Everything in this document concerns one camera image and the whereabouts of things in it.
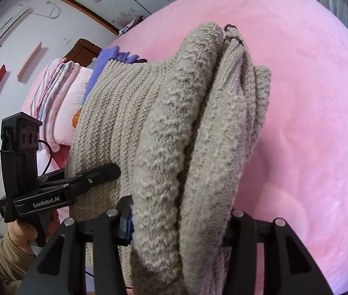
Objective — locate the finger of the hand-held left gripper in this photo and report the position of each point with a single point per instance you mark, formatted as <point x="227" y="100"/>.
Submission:
<point x="100" y="173"/>

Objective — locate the wooden headboard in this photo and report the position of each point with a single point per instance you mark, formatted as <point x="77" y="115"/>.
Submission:
<point x="83" y="50"/>

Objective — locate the beige knit sweater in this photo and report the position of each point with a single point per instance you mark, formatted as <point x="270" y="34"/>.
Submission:
<point x="168" y="129"/>

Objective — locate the person's left hand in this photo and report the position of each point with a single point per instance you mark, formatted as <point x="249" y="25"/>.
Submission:
<point x="23" y="232"/>

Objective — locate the folded striped quilt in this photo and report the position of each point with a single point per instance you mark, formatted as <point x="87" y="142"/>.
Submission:
<point x="54" y="80"/>

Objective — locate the person's left forearm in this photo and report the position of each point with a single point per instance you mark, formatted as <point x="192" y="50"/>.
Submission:
<point x="5" y="262"/>

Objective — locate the pink bed blanket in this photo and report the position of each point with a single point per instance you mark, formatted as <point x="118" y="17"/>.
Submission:
<point x="300" y="98"/>

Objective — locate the white pillow with orange print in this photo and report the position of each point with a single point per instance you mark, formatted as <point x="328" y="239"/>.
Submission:
<point x="72" y="98"/>

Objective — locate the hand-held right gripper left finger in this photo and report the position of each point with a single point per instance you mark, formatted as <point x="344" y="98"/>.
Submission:
<point x="128" y="225"/>

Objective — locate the white air conditioner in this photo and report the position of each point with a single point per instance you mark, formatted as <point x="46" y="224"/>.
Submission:
<point x="2" y="27"/>

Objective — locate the pink wall shelf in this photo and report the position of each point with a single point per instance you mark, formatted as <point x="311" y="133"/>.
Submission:
<point x="29" y="61"/>

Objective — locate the purple garment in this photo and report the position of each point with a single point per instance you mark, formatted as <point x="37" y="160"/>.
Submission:
<point x="109" y="56"/>

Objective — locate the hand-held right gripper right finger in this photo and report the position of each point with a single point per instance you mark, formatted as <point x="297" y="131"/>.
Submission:
<point x="241" y="228"/>

